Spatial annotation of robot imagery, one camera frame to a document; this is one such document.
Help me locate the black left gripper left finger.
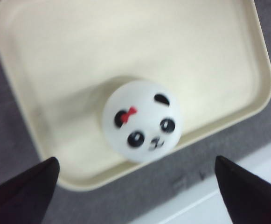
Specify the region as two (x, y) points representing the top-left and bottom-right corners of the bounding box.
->
(0, 157), (60, 224)

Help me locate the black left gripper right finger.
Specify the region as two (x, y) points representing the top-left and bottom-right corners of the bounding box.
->
(215, 155), (271, 224)

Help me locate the panda bun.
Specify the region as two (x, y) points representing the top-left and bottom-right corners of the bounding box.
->
(102, 80), (183, 163)

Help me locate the cream rectangular tray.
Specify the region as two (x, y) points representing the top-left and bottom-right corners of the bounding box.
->
(0, 0), (271, 191)

